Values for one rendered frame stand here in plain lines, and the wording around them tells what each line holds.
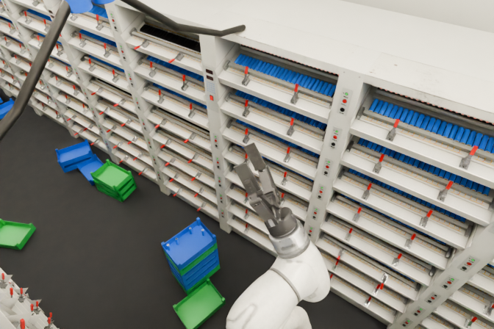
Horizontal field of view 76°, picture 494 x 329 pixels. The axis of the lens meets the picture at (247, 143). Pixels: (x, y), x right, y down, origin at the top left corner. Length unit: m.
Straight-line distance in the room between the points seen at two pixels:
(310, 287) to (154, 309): 1.86
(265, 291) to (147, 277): 1.96
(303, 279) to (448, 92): 0.80
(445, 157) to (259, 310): 0.93
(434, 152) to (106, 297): 2.30
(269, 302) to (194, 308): 1.77
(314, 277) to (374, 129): 0.75
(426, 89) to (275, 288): 0.83
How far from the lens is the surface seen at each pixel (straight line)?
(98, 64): 2.70
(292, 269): 0.82
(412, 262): 2.00
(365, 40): 1.50
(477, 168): 1.42
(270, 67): 1.59
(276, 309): 0.79
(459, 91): 1.30
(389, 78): 1.26
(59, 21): 0.91
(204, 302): 2.54
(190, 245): 2.28
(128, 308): 2.65
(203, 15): 1.67
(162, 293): 2.62
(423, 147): 1.40
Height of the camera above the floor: 2.38
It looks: 44 degrees down
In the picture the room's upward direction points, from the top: straight up
